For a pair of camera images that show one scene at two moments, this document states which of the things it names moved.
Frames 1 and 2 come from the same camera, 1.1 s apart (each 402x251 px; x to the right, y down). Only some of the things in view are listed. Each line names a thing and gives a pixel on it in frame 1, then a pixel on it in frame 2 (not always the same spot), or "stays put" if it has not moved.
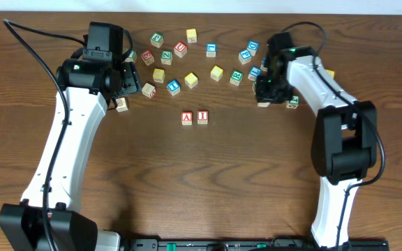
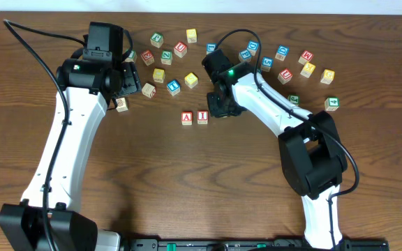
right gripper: x=264 y=96 to x=215 y=109
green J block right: x=293 y=102 stays put
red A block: x=187 y=118 stays put
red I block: x=202 y=117 stays put
